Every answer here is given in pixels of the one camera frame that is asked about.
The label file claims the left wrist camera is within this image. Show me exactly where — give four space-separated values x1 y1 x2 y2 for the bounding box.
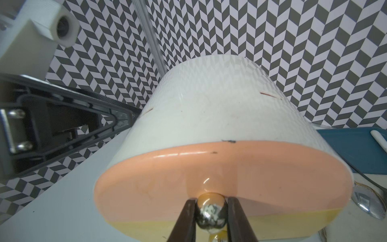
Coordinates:
1 1 80 80

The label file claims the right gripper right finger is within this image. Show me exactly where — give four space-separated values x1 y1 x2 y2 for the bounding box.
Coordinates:
227 197 259 242

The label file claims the white handled utensil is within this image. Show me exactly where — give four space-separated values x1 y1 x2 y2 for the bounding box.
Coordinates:
370 130 387 153

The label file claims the spoon on cloth left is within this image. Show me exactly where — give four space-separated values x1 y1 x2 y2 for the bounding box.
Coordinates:
341 156 387 220

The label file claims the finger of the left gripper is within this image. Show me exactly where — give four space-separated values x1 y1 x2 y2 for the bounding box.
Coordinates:
1 73 141 179

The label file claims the white drawer cabinet shell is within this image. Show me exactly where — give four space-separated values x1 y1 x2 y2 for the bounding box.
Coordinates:
105 54 353 182

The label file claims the yellow drawer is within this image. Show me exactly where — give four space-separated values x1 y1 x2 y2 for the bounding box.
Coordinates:
107 208 342 242

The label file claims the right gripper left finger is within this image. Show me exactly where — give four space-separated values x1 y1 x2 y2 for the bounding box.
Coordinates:
167 199 196 242

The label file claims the orange top drawer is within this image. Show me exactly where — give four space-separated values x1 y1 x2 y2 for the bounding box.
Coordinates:
94 141 353 222

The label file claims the teal tray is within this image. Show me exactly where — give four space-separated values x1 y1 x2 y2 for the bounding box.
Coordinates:
318 127 387 175

